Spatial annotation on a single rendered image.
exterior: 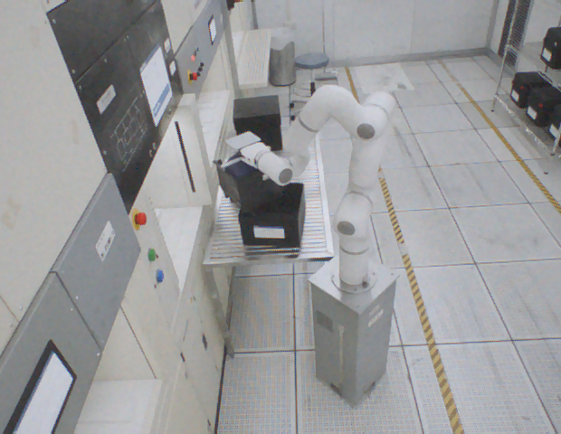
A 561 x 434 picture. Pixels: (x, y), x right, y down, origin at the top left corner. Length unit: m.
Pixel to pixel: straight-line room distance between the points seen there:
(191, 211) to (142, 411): 1.01
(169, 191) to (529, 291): 2.20
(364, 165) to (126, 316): 0.87
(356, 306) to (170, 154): 1.06
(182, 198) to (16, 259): 1.39
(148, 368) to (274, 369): 1.11
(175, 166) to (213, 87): 1.47
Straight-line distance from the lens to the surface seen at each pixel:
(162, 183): 2.16
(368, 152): 1.46
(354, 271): 1.79
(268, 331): 2.68
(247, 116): 2.66
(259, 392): 2.47
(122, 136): 1.34
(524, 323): 2.90
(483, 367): 2.65
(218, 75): 3.42
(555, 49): 4.27
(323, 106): 1.42
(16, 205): 0.90
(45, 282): 0.96
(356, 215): 1.54
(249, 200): 1.86
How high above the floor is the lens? 2.14
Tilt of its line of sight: 38 degrees down
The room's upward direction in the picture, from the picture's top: 7 degrees counter-clockwise
